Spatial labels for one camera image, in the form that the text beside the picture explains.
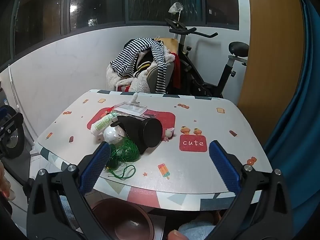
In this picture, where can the white crumpled cloth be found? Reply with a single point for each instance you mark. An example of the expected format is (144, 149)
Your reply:
(176, 7)

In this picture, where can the black round lid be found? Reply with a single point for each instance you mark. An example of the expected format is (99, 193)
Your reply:
(152, 132)

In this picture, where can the dark framed window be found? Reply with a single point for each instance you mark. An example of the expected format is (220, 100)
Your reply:
(100, 2)

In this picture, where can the beige chair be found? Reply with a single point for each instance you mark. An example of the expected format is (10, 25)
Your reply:
(152, 76)

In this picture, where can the white crumpled plastic bag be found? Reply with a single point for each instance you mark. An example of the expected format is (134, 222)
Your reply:
(112, 133)

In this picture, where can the dark jacket with yellow stripes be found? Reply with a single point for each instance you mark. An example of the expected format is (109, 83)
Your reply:
(143, 61)

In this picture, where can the person's leg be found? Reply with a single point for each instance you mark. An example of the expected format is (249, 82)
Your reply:
(197, 227)
(65, 206)

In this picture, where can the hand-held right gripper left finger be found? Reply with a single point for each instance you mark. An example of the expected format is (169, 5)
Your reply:
(96, 166)

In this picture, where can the person's right leg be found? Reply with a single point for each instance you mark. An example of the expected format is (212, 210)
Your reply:
(197, 227)

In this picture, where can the person's left hand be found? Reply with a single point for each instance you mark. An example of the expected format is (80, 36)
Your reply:
(6, 185)

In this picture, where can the person's right hand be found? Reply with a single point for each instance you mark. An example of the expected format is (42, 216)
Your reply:
(177, 236)

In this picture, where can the folding table with patterned mat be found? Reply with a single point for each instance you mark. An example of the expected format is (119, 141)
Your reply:
(200, 170)

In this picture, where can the black exercise bike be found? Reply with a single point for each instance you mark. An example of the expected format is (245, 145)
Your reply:
(190, 75)

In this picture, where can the white green-labelled tube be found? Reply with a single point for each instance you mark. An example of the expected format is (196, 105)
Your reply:
(102, 124)

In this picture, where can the person's left leg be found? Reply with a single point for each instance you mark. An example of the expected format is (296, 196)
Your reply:
(65, 206)

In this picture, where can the orange wooden panel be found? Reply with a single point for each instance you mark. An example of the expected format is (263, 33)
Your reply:
(272, 55)

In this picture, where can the red cloth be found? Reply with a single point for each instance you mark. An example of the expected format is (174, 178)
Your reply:
(177, 72)

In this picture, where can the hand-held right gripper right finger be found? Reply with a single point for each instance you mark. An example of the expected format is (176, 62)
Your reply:
(225, 166)

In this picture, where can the small white plush toy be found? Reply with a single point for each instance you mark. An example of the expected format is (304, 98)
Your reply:
(168, 132)

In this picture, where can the black glove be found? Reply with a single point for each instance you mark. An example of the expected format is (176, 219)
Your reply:
(132, 127)

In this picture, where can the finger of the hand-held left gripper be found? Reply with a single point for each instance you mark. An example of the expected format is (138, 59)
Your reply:
(3, 113)
(13, 122)

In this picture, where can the clear plastic box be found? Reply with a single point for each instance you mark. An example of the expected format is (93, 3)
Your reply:
(130, 108)

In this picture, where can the black white striped shirt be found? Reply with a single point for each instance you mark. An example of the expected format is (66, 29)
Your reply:
(130, 52)

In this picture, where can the black wheel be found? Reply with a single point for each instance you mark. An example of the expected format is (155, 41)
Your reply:
(16, 143)

